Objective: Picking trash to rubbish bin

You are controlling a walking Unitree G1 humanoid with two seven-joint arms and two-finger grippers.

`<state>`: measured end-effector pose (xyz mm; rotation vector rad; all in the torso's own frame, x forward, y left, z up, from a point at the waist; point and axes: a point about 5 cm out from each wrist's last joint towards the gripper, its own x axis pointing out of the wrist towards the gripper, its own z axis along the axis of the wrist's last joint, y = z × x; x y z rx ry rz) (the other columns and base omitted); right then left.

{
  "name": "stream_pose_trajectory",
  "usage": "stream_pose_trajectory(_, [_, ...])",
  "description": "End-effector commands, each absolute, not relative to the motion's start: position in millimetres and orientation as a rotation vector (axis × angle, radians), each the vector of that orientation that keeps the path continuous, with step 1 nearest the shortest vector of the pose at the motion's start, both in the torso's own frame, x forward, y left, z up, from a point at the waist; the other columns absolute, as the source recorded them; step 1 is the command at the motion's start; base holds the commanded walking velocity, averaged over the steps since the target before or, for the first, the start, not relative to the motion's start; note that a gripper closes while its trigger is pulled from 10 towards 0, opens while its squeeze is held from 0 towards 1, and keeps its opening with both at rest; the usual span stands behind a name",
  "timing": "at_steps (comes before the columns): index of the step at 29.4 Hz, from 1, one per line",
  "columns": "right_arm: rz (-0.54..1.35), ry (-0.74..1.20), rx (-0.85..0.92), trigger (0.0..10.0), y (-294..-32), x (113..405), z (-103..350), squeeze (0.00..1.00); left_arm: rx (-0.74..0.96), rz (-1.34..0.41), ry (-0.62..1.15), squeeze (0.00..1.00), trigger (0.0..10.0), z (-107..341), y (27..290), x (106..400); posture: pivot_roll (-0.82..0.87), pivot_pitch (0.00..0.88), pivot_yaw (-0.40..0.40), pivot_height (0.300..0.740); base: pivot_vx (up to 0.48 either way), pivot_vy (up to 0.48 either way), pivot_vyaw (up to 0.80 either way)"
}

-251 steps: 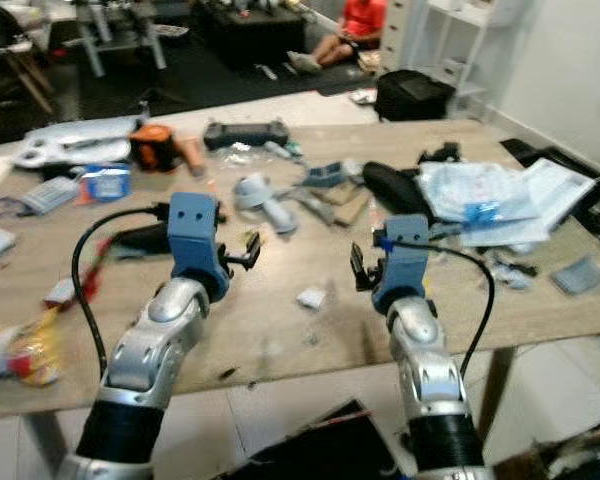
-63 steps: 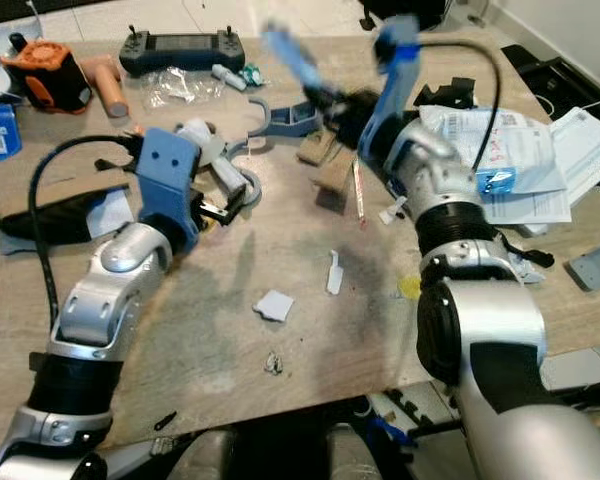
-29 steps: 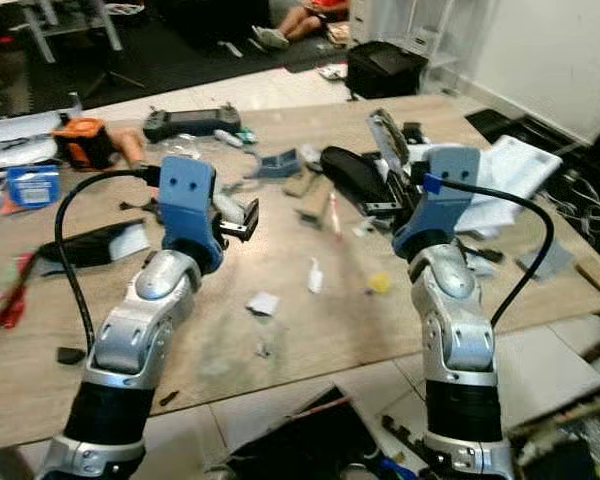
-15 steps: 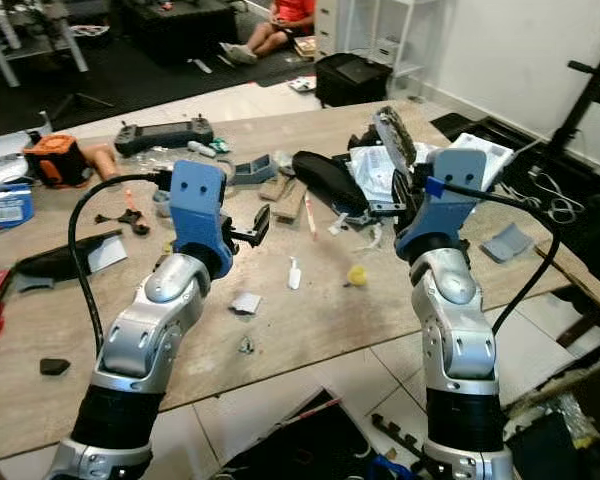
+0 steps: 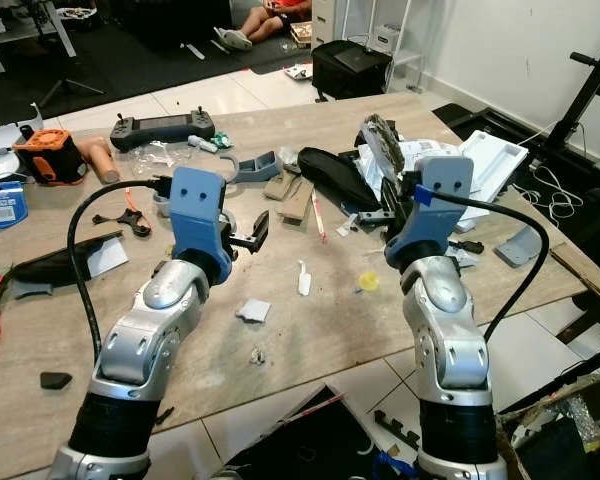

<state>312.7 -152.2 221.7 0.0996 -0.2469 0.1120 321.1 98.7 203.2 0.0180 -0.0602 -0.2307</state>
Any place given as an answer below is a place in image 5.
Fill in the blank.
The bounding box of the grey patterned wrapper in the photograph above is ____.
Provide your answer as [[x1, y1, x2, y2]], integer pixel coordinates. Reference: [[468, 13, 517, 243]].
[[358, 113, 407, 189]]

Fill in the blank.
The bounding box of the small blue-grey box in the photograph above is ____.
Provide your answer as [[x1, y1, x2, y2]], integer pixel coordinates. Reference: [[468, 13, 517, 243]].
[[234, 151, 282, 185]]

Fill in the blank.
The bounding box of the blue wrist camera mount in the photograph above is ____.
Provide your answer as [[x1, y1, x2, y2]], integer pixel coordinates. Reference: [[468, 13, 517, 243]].
[[167, 166, 235, 287], [385, 155, 475, 271]]

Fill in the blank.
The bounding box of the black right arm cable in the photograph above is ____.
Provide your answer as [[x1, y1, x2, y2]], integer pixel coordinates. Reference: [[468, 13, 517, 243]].
[[414, 183, 552, 346]]

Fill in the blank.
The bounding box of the white crumpled paper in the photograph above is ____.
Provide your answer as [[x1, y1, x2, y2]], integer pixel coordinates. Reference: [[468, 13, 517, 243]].
[[235, 297, 272, 324]]

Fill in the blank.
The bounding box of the black equipment case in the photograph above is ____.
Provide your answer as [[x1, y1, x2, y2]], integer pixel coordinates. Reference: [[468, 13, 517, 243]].
[[311, 39, 394, 102]]

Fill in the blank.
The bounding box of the small black block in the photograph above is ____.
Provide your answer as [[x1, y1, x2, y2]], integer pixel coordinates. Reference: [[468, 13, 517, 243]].
[[39, 371, 74, 392]]

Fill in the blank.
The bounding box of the yellow cap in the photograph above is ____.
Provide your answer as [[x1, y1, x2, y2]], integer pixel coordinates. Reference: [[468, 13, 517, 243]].
[[357, 269, 382, 294]]

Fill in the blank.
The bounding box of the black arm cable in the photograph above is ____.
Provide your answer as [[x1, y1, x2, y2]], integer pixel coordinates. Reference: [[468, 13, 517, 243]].
[[414, 183, 552, 346], [67, 177, 177, 367]]

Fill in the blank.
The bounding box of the blue box with barcode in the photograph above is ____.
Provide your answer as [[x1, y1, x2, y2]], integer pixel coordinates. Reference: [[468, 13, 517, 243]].
[[0, 181, 30, 234]]

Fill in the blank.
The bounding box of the brown cardboard piece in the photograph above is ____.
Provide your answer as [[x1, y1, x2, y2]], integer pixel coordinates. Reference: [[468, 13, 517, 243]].
[[264, 168, 317, 225]]

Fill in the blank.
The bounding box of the black soft pouch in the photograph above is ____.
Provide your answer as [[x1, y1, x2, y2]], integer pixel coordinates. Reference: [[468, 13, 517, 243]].
[[296, 146, 383, 215]]

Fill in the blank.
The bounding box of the flat black fabric sleeve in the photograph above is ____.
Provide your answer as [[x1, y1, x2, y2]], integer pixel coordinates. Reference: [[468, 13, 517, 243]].
[[11, 231, 127, 288]]

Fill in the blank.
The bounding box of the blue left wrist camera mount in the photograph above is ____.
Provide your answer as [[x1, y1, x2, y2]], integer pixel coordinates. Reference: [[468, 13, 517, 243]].
[[167, 166, 235, 287]]

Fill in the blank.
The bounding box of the white plastic bag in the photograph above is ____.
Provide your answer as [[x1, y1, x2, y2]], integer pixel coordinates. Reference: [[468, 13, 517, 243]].
[[354, 138, 469, 201]]

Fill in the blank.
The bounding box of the black metal stand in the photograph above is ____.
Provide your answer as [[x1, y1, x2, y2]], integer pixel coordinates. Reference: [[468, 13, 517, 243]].
[[533, 24, 600, 183]]

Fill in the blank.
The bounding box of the grey curved plastic piece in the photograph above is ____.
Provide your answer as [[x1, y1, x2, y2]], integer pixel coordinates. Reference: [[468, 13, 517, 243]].
[[492, 224, 542, 269]]

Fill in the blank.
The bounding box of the orange and black tool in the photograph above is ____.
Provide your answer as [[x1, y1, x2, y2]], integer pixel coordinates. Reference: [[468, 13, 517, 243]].
[[13, 127, 88, 188]]

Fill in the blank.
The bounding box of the black handheld remote controller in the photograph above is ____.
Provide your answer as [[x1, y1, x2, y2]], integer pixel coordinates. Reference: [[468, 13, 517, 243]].
[[109, 111, 215, 154]]

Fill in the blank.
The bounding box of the white plastic tray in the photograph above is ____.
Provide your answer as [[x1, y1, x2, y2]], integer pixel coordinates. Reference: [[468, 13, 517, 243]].
[[458, 129, 530, 203]]

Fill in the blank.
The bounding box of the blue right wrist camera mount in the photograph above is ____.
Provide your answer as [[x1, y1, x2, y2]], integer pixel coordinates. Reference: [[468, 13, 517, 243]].
[[385, 155, 475, 271]]

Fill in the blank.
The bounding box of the seated person in red shirt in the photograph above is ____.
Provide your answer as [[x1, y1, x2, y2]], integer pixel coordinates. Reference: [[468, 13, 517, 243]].
[[213, 0, 314, 53]]

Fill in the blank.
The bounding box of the clear plastic bag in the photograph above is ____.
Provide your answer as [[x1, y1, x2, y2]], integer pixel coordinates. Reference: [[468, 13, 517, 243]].
[[138, 141, 203, 178]]

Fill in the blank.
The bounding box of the tan cylinder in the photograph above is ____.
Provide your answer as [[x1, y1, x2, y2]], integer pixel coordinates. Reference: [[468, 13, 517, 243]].
[[85, 136, 122, 185]]

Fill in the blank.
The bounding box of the white red pen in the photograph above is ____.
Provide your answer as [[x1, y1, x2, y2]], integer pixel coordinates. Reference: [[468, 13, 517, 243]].
[[311, 188, 330, 244]]

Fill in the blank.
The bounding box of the small white plastic piece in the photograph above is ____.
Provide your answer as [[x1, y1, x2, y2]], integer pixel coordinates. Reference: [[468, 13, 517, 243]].
[[296, 259, 312, 298]]

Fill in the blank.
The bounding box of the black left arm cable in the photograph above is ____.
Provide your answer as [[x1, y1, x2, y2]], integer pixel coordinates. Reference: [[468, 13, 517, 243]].
[[67, 177, 177, 367]]

